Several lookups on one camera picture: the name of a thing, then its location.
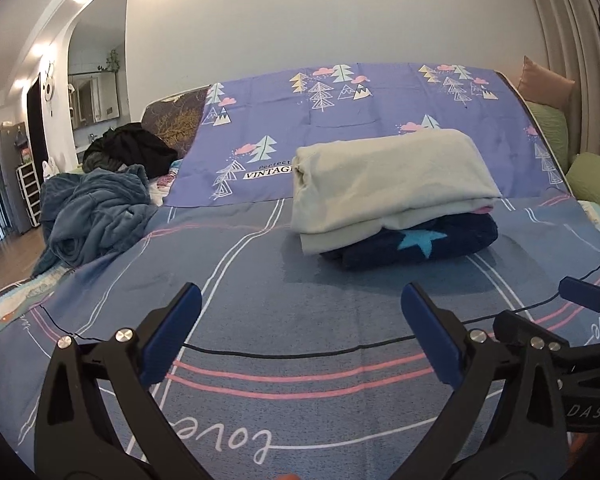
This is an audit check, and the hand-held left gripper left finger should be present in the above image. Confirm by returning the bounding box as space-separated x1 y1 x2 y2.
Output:
34 282 202 480

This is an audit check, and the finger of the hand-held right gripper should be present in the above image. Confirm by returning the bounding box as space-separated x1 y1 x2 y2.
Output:
559 277 600 312
495 310 581 361

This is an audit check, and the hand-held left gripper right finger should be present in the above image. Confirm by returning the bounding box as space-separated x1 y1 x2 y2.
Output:
395 282 568 480

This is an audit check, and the white cream towel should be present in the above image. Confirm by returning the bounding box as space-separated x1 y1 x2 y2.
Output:
291 129 503 256

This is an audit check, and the black clothes heap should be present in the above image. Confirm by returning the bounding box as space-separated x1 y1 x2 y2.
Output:
82 124 178 168

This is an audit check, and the navy star-print folded garment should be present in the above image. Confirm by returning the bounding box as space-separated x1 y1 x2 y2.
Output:
321 212 500 272

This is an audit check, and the green pillow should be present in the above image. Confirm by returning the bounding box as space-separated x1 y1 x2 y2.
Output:
527 102 570 171
565 152 600 241

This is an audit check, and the blue striped bed sheet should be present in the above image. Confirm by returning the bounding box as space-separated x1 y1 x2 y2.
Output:
0 192 600 480

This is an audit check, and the teal fleece blanket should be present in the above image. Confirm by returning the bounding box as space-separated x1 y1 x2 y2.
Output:
32 165 163 277

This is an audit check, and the pink patterned cloth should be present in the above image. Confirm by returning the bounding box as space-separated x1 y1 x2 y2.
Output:
147 172 182 202

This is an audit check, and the white shelf rack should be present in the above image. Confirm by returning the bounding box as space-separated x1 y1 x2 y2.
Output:
16 162 43 233

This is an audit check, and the peach pillow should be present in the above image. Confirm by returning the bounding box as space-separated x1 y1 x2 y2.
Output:
517 56 576 111

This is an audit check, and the dark branch-print pillow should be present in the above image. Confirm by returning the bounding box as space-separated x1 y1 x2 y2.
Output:
141 85 211 161

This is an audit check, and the grey cabinet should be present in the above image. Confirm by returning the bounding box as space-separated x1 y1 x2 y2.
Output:
0 122 31 236

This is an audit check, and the purple tree-print sheet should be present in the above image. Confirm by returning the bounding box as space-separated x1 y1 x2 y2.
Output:
162 62 566 208

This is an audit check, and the beige curtain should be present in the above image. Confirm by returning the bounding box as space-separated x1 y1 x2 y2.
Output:
522 0 600 161

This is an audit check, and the wall mirror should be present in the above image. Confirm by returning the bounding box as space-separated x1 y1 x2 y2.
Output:
69 72 121 126

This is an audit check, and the deer wall clock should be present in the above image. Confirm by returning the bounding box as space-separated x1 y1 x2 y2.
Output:
42 62 57 116

